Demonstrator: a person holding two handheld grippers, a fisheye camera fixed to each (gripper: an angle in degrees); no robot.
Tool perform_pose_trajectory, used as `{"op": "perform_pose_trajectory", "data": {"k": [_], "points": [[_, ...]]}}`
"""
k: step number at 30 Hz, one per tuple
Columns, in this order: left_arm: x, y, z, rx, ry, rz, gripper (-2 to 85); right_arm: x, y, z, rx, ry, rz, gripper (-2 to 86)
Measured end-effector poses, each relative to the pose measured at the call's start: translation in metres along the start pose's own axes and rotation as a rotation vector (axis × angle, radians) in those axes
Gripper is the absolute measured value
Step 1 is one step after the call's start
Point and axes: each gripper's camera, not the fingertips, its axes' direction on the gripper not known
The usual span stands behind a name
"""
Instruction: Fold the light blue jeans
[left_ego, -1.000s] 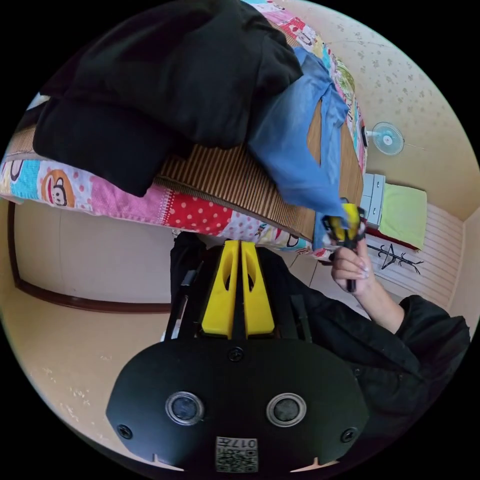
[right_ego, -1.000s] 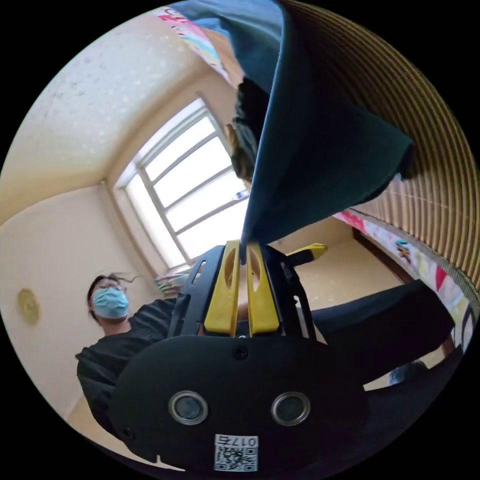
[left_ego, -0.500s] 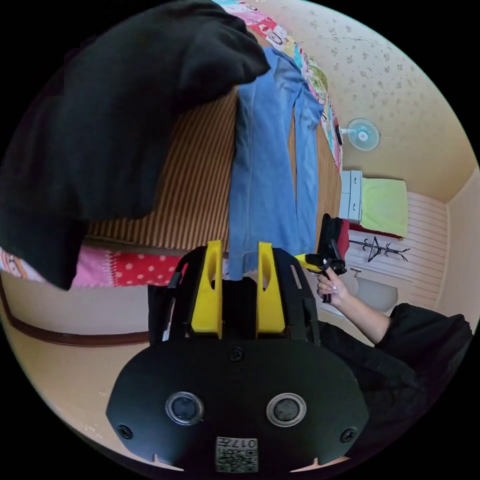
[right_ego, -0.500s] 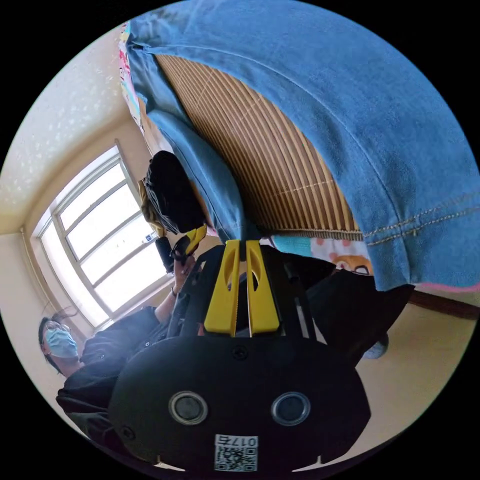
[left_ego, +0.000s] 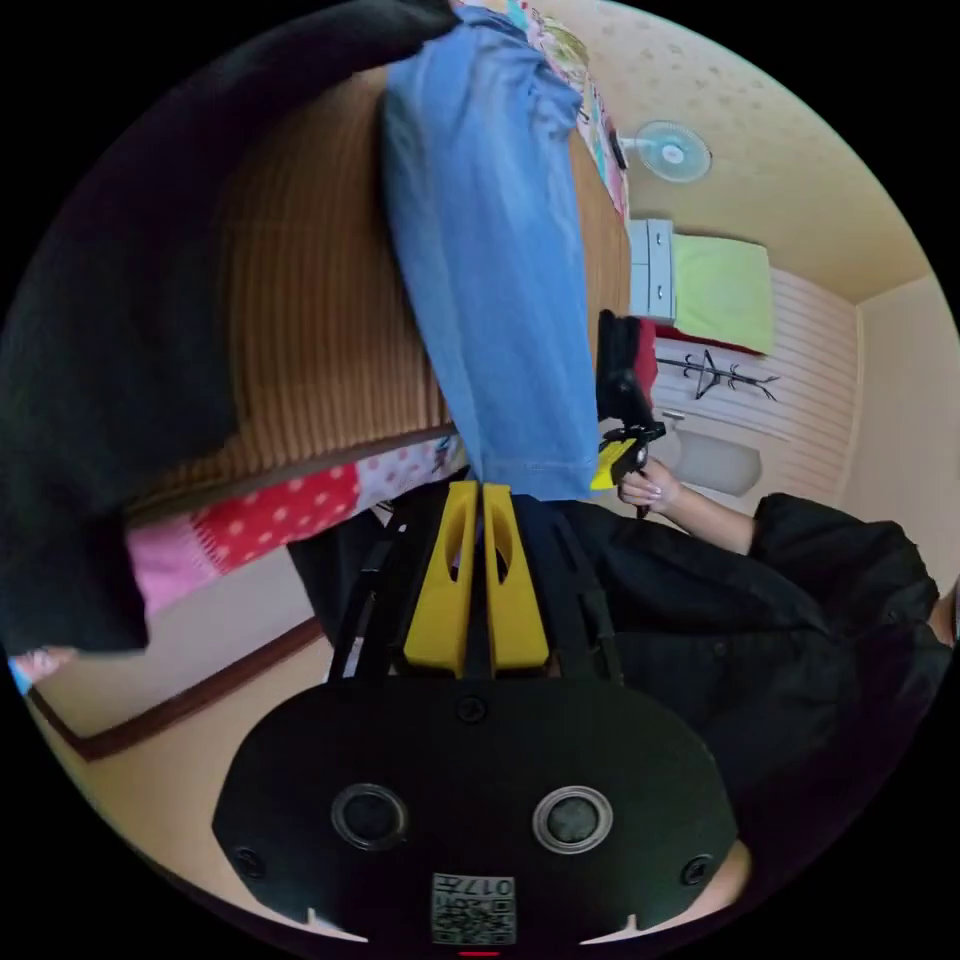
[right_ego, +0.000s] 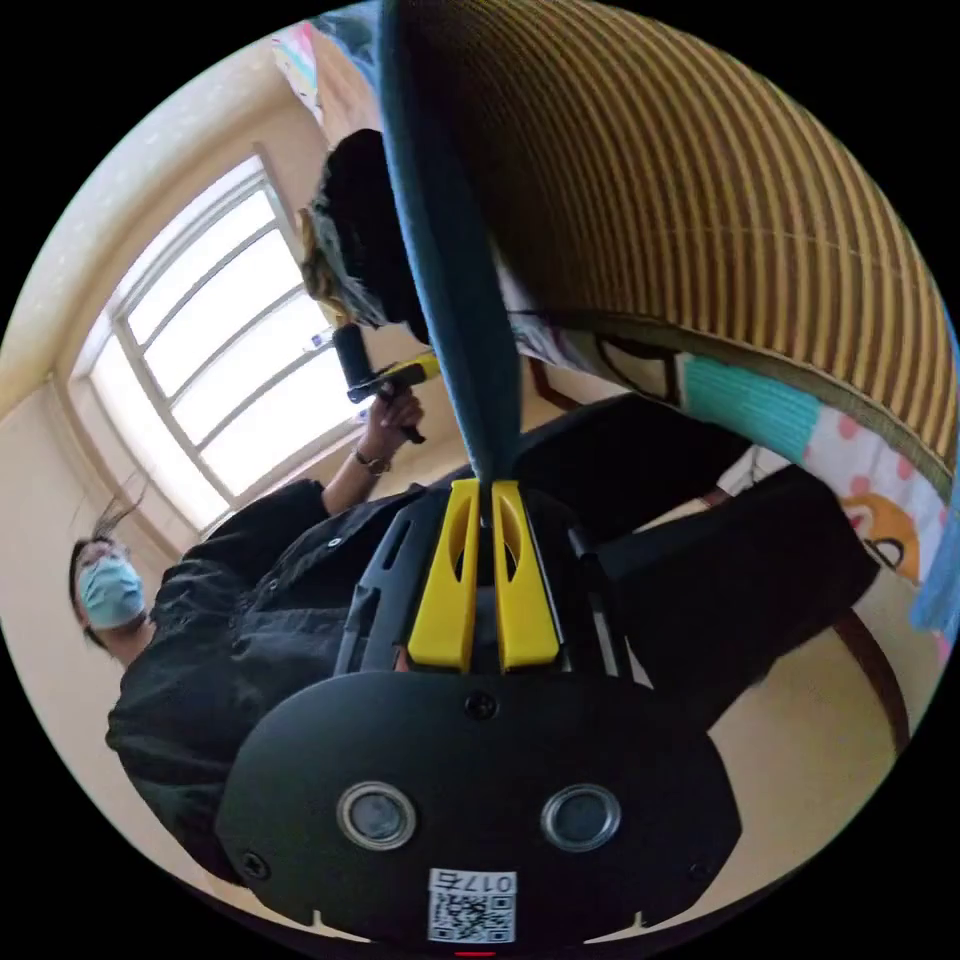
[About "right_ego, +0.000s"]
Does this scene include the person's left forearm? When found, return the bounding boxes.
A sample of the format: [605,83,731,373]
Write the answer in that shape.
[320,440,396,517]

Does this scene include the pile of clothes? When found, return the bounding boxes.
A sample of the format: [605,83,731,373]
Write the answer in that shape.
[298,127,433,348]

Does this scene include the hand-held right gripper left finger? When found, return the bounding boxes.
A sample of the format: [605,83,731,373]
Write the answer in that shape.
[406,478,482,669]

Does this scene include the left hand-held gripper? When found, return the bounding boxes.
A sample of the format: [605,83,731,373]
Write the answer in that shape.
[344,353,443,406]

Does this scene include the light blue jeans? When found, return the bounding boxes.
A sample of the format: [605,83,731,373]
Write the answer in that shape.
[377,0,525,484]

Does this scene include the window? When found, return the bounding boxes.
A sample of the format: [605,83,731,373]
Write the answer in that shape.
[65,152,380,528]

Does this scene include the person's left hand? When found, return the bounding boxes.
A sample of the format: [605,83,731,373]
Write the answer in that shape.
[364,385,427,453]

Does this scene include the person's body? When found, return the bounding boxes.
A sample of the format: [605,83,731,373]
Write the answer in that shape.
[67,392,883,888]

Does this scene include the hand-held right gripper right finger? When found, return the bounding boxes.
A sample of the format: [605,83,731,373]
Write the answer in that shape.
[491,480,562,673]

